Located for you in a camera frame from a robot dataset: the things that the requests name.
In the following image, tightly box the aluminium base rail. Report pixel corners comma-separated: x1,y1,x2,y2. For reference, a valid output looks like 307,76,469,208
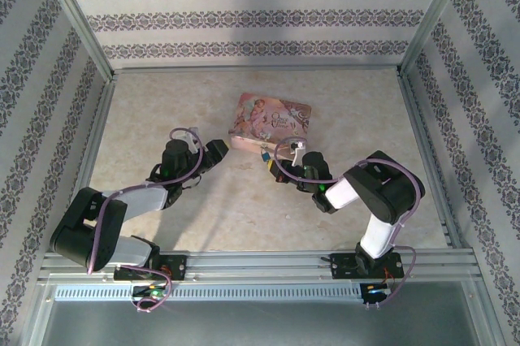
40,249,477,283

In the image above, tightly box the small circuit board with LED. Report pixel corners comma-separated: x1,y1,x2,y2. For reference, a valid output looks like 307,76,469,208
362,283,393,305
132,285,168,299

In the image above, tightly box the pink decorated storage box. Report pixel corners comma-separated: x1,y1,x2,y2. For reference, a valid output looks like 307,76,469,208
228,92,314,157

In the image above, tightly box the aluminium frame post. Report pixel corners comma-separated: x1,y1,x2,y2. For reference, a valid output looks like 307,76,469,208
397,0,476,78
34,0,118,84

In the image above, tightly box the grey metal sheet panel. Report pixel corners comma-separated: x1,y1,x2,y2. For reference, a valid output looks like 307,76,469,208
38,301,495,346

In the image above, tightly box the aluminium table edge rail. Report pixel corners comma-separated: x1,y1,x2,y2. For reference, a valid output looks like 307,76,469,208
109,64,403,76
396,71,462,250
71,76,119,201

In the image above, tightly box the slotted grey cable duct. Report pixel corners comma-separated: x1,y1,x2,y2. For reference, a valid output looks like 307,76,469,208
54,283,363,303

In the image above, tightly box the short purple cable loop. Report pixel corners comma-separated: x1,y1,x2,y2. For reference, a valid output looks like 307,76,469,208
120,267,173,315

